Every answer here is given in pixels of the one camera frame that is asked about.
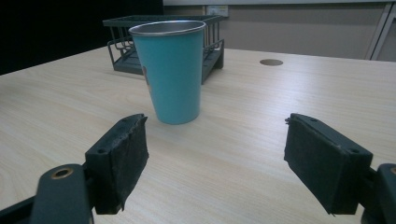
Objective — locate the grey metal stand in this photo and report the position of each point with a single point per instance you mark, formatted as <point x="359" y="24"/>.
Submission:
<point x="381" y="31"/>

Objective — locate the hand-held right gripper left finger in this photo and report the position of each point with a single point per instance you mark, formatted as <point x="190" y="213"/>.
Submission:
<point x="116" y="165"/>

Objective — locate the teal metal cup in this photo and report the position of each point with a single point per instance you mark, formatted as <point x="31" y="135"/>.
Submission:
<point x="172" y="71"/>

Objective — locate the round table grommet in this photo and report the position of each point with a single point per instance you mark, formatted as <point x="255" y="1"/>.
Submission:
<point x="271" y="62"/>

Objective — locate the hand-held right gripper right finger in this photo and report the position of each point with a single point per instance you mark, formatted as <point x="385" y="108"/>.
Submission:
<point x="323" y="161"/>

